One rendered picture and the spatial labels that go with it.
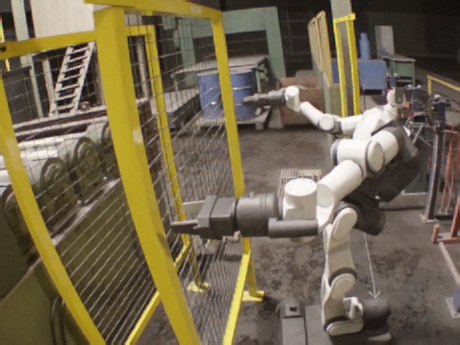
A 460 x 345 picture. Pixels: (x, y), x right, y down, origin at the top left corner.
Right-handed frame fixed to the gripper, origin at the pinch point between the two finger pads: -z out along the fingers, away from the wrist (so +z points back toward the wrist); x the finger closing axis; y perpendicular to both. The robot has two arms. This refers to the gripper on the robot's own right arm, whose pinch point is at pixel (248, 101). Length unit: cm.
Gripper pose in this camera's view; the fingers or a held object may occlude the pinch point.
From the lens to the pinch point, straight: 177.9
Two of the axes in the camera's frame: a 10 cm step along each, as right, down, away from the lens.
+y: -1.3, -9.1, -3.9
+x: 1.6, -4.1, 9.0
